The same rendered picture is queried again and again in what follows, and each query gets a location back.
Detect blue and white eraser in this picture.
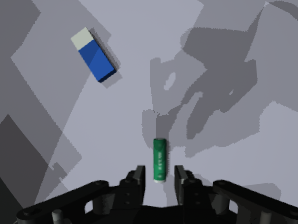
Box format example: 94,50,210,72
70,27,117,83

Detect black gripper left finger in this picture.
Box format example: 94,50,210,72
16,165,146,224

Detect green aa battery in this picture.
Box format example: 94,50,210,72
153,138,166,183

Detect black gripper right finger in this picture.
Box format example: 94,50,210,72
174,165,298,224

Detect grey drawer front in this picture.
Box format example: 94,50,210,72
0,183,20,224

